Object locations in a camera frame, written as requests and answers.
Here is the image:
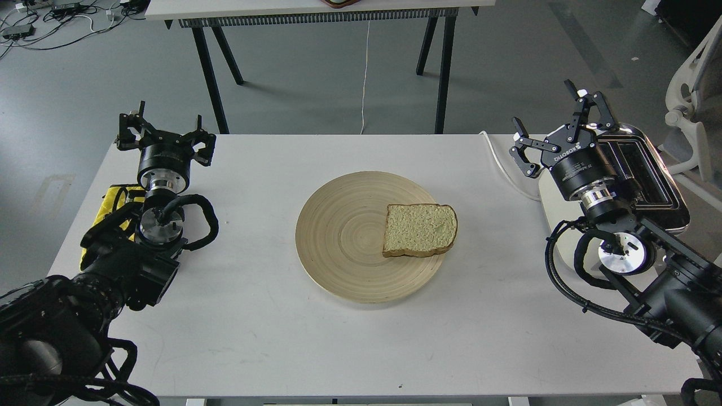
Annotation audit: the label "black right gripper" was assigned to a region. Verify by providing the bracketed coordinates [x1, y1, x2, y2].
[509, 79, 619, 202]

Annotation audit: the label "white background table black legs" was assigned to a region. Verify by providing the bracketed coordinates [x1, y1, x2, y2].
[144, 1, 495, 134]

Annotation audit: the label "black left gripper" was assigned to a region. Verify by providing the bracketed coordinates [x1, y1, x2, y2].
[116, 101, 217, 191]

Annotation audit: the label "white office chair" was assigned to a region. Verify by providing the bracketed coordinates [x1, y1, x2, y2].
[659, 20, 720, 191]

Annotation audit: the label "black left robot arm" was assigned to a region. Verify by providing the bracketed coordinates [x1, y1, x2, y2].
[1, 103, 219, 405]

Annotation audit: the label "yellow cloth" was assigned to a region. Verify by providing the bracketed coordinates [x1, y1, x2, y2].
[80, 183, 146, 271]

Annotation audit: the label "cream chrome toaster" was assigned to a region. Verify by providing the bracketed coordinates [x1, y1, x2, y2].
[538, 124, 690, 277]

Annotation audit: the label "round wooden plate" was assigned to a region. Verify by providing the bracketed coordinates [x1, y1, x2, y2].
[296, 171, 444, 303]

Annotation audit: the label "brown object on background table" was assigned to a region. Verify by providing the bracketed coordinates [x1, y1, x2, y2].
[322, 0, 359, 8]

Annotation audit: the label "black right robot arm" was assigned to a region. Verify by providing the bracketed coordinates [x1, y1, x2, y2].
[509, 80, 721, 405]

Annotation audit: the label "black cables on floor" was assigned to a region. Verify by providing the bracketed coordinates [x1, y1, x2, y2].
[0, 0, 151, 60]

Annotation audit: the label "slice of brown bread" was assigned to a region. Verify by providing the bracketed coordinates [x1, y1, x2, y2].
[382, 204, 459, 258]

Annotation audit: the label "white toaster power cable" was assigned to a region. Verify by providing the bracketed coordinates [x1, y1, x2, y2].
[478, 130, 541, 202]

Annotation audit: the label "thin white hanging cable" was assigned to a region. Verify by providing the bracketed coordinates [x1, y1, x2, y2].
[360, 20, 371, 135]

